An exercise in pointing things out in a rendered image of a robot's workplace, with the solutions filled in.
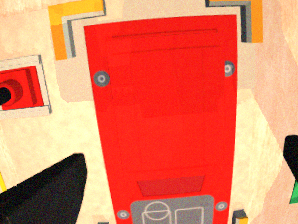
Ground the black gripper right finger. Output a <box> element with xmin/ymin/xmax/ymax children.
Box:
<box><xmin>283</xmin><ymin>135</ymin><xmax>298</xmax><ymax>183</ymax></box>

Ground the green flat rectangle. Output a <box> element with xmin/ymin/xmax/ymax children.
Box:
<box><xmin>289</xmin><ymin>180</ymin><xmax>298</xmax><ymax>204</ymax></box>

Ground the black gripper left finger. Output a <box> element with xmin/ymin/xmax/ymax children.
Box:
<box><xmin>0</xmin><ymin>152</ymin><xmax>88</xmax><ymax>224</ymax></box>

